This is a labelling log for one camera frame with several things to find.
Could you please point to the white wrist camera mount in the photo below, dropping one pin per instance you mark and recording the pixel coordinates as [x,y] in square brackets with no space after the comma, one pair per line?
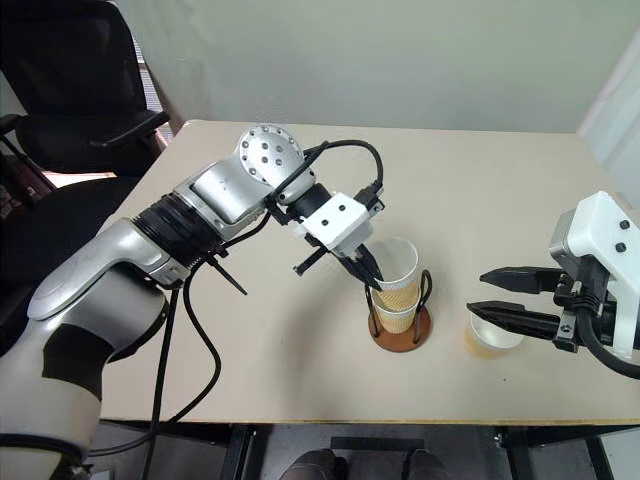
[600,225]
[340,220]

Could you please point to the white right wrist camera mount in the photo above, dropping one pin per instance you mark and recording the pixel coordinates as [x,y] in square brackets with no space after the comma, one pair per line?
[600,225]

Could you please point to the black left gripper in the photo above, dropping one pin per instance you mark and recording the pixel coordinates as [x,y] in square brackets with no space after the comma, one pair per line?
[312,258]

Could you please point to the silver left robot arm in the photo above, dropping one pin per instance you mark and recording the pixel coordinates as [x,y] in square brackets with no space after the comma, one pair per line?
[125,250]

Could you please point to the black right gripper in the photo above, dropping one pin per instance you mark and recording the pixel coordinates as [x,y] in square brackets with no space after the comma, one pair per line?
[595,295]

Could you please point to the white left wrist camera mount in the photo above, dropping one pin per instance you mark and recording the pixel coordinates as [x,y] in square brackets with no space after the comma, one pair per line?
[340,220]

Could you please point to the black office chair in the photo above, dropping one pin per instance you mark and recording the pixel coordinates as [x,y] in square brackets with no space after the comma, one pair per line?
[75,75]

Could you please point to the ribbed tan paper cup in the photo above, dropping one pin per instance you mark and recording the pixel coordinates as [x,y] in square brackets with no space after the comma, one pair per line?
[395,322]
[400,295]
[487,347]

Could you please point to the black metal table frame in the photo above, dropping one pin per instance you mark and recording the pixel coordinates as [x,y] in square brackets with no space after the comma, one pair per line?
[240,450]

